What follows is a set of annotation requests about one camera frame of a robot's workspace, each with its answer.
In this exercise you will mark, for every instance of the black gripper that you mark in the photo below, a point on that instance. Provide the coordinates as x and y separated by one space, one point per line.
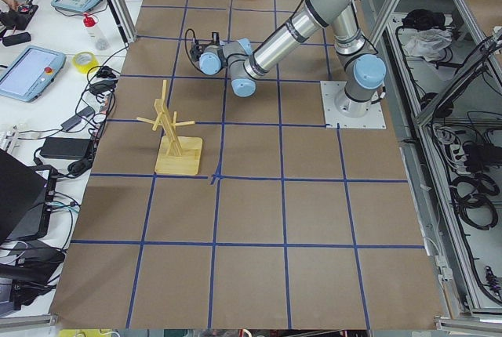
195 52

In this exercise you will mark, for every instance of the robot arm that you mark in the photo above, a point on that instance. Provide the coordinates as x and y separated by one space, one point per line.
245 65

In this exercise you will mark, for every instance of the wooden cup rack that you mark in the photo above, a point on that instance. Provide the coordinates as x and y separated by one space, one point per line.
177 155

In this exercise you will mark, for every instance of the red cap squeeze bottle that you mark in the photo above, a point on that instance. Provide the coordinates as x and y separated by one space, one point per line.
95 33

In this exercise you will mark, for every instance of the yellow tape roll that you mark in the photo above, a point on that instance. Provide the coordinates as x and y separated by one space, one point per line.
85 62

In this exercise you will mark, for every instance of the black power adapter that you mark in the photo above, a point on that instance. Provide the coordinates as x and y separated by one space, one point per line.
77 118

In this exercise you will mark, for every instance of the large black power brick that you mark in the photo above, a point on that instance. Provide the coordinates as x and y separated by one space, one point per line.
65 148

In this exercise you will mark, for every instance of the near teach pendant tablet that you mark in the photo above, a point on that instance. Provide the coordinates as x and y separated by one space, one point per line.
31 73

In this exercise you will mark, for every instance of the black laptop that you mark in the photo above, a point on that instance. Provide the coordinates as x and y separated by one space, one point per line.
26 192

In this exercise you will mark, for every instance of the crumpled white black cloth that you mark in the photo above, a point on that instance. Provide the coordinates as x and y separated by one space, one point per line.
431 38

